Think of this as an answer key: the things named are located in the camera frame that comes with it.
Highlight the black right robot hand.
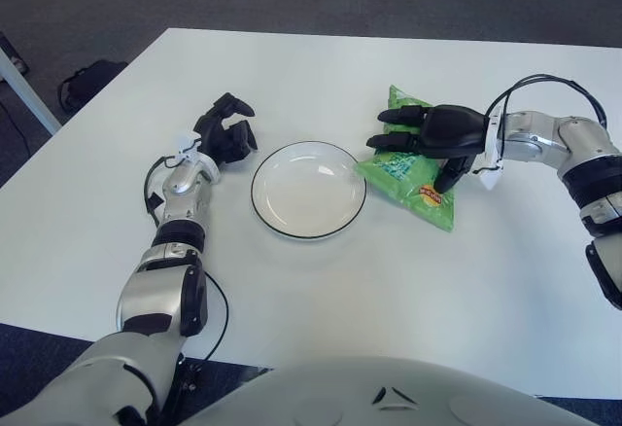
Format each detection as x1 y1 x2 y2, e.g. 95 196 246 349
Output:
366 103 490 193

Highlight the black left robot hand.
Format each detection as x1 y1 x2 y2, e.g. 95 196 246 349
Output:
192 92 259 167

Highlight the green snack chip bag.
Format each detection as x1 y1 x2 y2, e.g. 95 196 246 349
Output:
353 84 458 234

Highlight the white plate black rim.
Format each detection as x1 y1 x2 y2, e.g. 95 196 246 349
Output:
250 140 368 241

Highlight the black backpack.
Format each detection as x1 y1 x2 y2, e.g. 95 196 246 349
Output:
57 58 129 112

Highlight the white table leg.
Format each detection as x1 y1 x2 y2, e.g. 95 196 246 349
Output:
0 46 63 135

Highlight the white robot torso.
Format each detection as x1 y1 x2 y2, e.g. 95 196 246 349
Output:
184 356 604 426

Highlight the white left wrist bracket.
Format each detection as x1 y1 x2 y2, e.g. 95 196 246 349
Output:
175 131 223 183

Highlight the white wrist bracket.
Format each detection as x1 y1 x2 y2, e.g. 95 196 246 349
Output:
175 131 223 183
478 103 506 192

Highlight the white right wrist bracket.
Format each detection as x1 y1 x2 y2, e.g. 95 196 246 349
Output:
478 103 506 192

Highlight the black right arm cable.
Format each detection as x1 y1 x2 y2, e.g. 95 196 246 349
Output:
488 73 611 131

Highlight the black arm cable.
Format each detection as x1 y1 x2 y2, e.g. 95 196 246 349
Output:
488 73 611 131
191 272 230 363

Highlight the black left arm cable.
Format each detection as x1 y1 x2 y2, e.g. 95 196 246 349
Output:
191 272 230 363

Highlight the thin black floor cable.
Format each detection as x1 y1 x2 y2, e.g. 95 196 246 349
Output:
0 99 31 155

